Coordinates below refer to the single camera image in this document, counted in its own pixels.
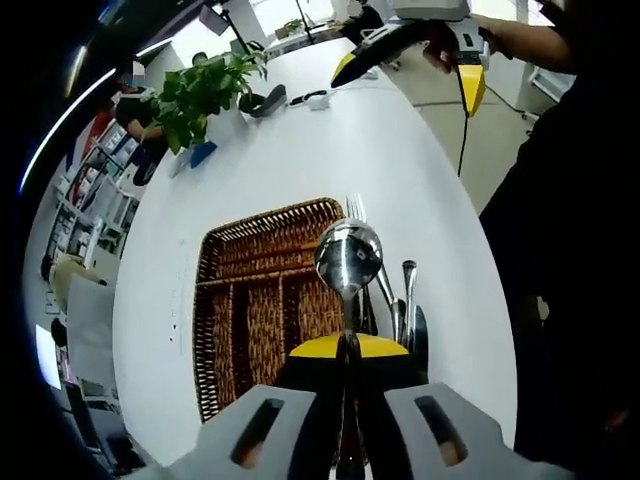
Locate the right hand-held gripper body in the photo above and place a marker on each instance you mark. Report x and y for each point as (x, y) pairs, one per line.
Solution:
(430, 10)

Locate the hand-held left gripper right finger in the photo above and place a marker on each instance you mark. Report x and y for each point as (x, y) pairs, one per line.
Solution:
(395, 372)

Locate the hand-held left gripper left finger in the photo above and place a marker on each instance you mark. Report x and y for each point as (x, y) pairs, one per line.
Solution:
(305, 370)

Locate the wicker utensil storage basket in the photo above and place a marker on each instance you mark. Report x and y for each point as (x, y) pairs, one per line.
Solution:
(260, 310)

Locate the white storage shelving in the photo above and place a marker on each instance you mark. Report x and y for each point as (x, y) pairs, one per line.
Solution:
(90, 200)

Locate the person's right hand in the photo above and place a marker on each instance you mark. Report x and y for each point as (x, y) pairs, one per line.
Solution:
(440, 45)

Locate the white power adapter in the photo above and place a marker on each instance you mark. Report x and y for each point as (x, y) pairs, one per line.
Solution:
(317, 102)

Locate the black curved object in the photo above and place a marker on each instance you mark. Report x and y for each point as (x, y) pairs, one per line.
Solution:
(262, 102)

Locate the studio light on stand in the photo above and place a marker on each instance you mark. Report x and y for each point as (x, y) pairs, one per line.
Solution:
(215, 20)

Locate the green leafy plant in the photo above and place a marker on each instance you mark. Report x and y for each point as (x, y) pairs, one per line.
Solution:
(200, 95)

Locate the person in dark clothes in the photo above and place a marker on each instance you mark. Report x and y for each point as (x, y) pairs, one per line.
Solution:
(575, 275)

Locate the small blue object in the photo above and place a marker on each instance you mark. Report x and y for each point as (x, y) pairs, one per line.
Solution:
(202, 154)

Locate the translucent desk partition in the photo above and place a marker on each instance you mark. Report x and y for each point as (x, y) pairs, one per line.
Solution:
(92, 330)

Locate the white plant pot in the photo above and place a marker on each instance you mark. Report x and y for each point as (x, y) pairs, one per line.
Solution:
(181, 162)

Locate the white display screen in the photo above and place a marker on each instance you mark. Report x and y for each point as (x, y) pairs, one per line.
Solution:
(48, 357)

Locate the long curved ceiling light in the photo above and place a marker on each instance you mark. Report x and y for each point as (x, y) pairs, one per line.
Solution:
(50, 140)

